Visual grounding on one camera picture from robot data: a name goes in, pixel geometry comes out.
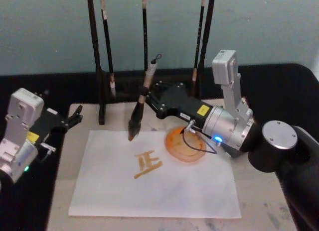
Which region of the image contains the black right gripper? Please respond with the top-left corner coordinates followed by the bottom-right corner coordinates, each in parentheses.
top-left (139, 81), bottom-right (214, 129)

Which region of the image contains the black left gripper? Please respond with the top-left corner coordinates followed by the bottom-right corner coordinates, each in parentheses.
top-left (26, 105), bottom-right (84, 147)

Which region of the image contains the large calligraphy brush taped handle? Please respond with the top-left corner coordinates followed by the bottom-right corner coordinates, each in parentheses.
top-left (127, 53), bottom-right (163, 142)

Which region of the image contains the round orange ink dish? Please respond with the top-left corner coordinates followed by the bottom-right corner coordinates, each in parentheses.
top-left (164, 126), bottom-right (208, 163)

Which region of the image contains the hanging brush with brown ferrule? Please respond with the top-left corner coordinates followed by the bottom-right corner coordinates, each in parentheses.
top-left (191, 0), bottom-right (208, 97)

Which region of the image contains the black brush hanging rack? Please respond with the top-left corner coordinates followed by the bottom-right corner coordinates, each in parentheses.
top-left (85, 0), bottom-right (217, 125)

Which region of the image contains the hanging brush with white tip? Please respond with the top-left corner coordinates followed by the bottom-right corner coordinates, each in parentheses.
top-left (99, 0), bottom-right (117, 97)

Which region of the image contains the white paper sheet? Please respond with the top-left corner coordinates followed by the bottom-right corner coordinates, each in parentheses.
top-left (68, 129), bottom-right (242, 220)

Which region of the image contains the black table cloth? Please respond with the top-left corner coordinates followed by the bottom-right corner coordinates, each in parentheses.
top-left (0, 62), bottom-right (319, 231)

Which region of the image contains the pale grey felt mat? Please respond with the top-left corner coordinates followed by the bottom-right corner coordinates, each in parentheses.
top-left (46, 98), bottom-right (298, 231)

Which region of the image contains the left gripper dark cable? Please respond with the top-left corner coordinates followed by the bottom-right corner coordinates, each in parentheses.
top-left (39, 142), bottom-right (57, 163)

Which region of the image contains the gripper dark cable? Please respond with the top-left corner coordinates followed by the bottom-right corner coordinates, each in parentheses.
top-left (39, 142), bottom-right (57, 163)
top-left (181, 119), bottom-right (218, 155)

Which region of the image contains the right gripper dark cable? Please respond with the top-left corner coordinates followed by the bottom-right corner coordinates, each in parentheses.
top-left (181, 119), bottom-right (218, 155)

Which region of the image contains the hanging brush black thin handle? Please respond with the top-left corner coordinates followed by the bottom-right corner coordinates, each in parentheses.
top-left (141, 0), bottom-right (150, 73)

